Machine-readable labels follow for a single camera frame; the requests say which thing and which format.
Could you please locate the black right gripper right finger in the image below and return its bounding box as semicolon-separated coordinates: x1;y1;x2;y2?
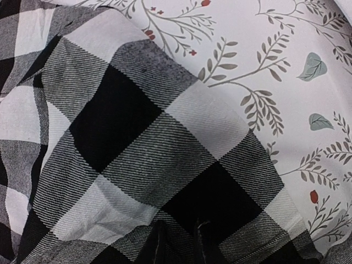
194;219;220;263

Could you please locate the floral patterned table mat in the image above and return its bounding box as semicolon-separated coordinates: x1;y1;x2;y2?
70;1;351;263

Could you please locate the black white checkered shirt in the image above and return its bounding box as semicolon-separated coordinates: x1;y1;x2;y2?
1;1;322;263

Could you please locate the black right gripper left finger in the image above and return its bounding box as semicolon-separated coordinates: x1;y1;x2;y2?
134;220;167;264

